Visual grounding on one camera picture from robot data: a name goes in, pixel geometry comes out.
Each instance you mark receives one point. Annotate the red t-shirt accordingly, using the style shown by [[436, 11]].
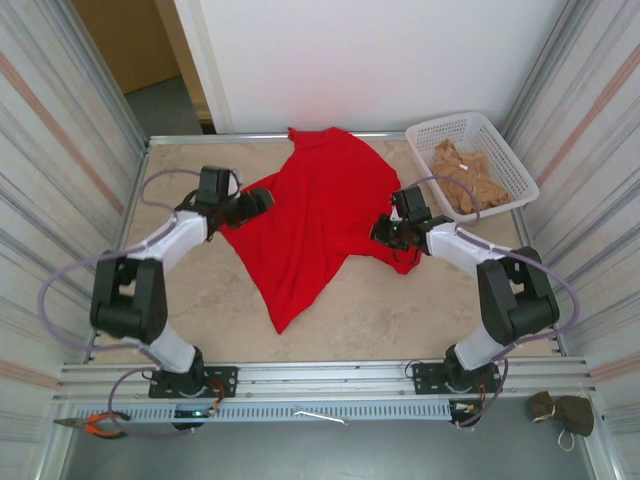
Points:
[[310, 225]]

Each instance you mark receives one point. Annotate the white plastic basket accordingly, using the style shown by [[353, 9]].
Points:
[[515, 165]]

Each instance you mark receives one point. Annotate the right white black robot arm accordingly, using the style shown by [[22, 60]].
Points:
[[520, 300]]

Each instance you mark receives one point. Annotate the tan cloth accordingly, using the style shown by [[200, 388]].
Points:
[[465, 180]]

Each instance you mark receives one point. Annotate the brown wooden door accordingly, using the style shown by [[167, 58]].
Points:
[[130, 45]]

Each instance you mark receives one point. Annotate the metal hex key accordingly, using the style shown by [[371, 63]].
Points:
[[320, 415]]

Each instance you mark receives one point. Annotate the small brown cloth pouch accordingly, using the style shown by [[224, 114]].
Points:
[[542, 406]]

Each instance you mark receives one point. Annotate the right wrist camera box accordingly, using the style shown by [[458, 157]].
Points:
[[395, 214]]

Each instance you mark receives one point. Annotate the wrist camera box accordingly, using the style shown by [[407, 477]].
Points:
[[395, 214], [236, 180]]

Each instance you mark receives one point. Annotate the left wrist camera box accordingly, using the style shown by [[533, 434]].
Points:
[[236, 180]]

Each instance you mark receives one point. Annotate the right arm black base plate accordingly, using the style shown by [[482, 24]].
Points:
[[427, 377]]

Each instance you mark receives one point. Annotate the aluminium mounting rail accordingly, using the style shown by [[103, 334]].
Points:
[[325, 380]]

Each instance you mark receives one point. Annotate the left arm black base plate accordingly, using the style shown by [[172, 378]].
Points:
[[225, 380]]

